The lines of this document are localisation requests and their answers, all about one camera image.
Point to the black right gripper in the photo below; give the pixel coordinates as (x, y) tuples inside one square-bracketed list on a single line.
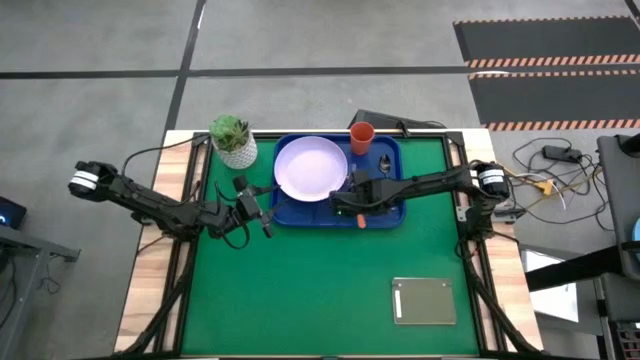
[(377, 194)]

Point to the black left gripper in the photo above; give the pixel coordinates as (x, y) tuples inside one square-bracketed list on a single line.
[(227, 220)]

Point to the lilac round plate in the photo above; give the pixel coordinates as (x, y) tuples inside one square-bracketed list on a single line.
[(310, 167)]

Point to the orange plastic cup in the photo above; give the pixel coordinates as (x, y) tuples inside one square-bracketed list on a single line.
[(362, 137)]

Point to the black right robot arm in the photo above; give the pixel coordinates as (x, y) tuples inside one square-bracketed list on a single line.
[(435, 182)]

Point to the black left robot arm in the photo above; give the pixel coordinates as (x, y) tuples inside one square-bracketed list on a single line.
[(150, 202)]

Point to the blue plastic tray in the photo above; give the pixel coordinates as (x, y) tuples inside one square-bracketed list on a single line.
[(320, 215)]

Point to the grey metal plate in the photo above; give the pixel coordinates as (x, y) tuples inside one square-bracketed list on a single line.
[(424, 301)]

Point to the succulent in white patterned pot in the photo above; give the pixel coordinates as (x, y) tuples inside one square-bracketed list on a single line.
[(240, 155)]

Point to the black case behind table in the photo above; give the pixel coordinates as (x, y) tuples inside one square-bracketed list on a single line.
[(380, 120)]

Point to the green table mat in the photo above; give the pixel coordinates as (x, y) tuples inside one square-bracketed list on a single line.
[(300, 290)]

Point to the black power adapter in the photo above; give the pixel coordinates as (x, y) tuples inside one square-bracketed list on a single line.
[(562, 153)]

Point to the white paper sheet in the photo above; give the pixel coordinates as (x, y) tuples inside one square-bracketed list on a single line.
[(550, 295)]

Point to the black hazard-striped floor mat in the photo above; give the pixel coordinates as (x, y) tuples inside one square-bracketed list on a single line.
[(555, 100), (545, 37)]

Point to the grey cart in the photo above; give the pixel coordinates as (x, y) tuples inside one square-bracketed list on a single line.
[(25, 250)]

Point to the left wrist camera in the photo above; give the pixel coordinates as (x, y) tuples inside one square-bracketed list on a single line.
[(250, 207)]

